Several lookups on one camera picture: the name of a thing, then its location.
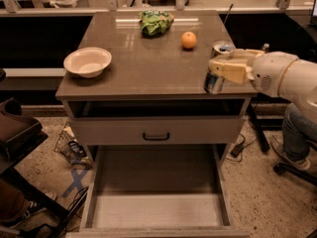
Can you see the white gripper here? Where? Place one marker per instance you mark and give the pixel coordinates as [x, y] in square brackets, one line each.
[266, 72]

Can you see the redbull can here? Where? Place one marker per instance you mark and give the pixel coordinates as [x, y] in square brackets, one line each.
[213, 83]

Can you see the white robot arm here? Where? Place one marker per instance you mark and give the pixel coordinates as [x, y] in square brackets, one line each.
[304, 79]

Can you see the open bottom drawer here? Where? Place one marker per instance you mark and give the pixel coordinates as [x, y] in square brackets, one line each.
[157, 192]

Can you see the clear water bottle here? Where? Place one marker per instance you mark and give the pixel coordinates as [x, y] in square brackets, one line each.
[265, 48]

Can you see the orange fruit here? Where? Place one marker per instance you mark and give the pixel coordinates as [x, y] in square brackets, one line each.
[188, 40]

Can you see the black power adapter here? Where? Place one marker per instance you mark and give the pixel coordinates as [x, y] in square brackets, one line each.
[237, 150]

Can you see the seated person in jeans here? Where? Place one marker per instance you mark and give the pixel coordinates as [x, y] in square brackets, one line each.
[297, 130]

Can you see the green chip bag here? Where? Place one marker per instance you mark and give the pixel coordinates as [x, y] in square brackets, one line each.
[155, 21]

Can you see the black chair base right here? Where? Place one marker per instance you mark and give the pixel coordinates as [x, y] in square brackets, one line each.
[281, 168]

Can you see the white bowl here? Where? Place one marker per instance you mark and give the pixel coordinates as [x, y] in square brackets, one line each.
[87, 62]

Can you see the dark chair left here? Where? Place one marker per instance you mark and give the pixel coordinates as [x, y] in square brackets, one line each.
[19, 136]

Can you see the person's sneaker left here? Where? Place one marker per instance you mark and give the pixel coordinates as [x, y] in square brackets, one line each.
[15, 209]

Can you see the closed drawer with handle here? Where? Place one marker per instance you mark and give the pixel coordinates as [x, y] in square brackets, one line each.
[141, 131]

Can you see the wire basket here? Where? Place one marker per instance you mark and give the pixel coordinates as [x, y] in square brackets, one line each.
[68, 147]

